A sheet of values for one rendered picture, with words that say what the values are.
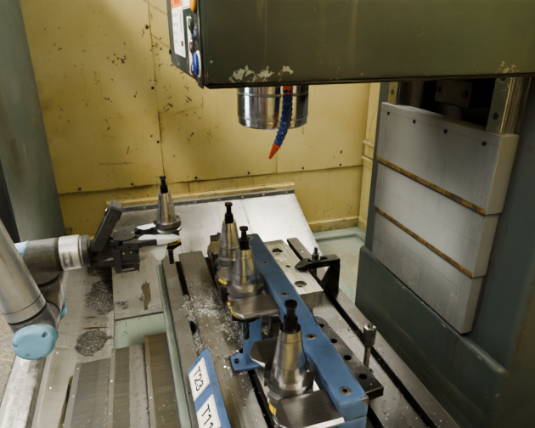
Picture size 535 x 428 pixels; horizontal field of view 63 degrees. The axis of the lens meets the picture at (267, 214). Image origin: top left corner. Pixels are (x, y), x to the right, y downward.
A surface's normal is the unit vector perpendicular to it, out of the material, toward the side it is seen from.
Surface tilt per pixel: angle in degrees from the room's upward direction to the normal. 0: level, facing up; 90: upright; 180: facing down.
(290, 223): 24
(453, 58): 90
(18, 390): 0
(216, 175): 90
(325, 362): 0
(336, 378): 0
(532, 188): 90
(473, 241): 91
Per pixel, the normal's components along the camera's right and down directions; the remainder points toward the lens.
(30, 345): 0.32, 0.37
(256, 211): 0.12, -0.69
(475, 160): -0.96, 0.11
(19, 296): 0.68, 0.20
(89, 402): -0.04, -0.96
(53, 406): 0.29, -0.91
